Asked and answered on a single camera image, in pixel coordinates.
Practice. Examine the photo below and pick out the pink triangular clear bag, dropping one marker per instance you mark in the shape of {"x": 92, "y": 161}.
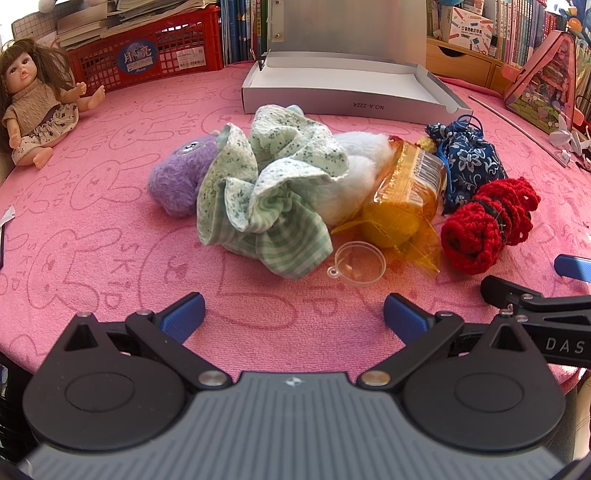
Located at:
{"x": 545, "y": 92}

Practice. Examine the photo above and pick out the grey open cardboard box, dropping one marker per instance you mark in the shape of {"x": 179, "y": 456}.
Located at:
{"x": 346, "y": 78}

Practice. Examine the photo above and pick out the brown-haired baby doll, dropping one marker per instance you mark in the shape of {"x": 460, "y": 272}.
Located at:
{"x": 41, "y": 106}

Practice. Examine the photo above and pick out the stack of books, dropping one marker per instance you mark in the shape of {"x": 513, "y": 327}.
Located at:
{"x": 138, "y": 14}

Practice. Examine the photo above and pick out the yellow plastic packet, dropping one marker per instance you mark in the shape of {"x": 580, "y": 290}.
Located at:
{"x": 406, "y": 194}

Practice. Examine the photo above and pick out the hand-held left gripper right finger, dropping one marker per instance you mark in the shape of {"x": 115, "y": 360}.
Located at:
{"x": 406, "y": 318}

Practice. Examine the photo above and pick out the white plush toy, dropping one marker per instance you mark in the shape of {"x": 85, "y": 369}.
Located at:
{"x": 355, "y": 180}

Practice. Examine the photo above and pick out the row of colourful books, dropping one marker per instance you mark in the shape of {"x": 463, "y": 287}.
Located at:
{"x": 521, "y": 27}

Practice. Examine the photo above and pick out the green floral checked cloth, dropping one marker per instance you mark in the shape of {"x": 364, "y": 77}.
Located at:
{"x": 277, "y": 194}

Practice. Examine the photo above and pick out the white folded paper figure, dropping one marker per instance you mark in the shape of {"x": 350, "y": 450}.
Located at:
{"x": 565, "y": 136}

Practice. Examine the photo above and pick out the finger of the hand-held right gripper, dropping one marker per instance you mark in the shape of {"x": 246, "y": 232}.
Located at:
{"x": 572, "y": 266}
{"x": 512, "y": 291}

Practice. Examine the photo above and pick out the white grid panel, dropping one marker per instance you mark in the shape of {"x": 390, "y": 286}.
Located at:
{"x": 34, "y": 25}

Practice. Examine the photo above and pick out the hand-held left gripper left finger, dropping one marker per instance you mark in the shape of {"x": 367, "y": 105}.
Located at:
{"x": 184, "y": 316}

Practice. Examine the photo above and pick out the clear plastic funnel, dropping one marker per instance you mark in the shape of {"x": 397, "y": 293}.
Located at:
{"x": 365, "y": 278}

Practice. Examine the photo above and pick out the wooden drawer organizer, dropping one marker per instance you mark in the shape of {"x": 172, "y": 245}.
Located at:
{"x": 461, "y": 64}

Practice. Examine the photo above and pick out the row of blue books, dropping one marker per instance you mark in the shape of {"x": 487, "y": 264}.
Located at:
{"x": 235, "y": 27}

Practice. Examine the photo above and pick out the thin metal rod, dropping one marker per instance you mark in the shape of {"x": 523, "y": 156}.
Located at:
{"x": 517, "y": 129}

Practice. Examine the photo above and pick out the white printed box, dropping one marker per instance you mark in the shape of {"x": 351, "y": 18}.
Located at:
{"x": 466, "y": 27}

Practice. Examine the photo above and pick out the pink rabbit-print blanket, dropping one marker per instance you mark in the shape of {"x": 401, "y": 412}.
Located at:
{"x": 115, "y": 207}

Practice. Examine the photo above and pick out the red crochet piece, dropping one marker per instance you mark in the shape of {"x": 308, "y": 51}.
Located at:
{"x": 475, "y": 230}

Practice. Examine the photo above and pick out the red plastic basket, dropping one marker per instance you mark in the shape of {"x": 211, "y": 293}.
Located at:
{"x": 184, "y": 41}

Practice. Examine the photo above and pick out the purple plush toy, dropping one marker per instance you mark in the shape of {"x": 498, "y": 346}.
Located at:
{"x": 175, "y": 180}

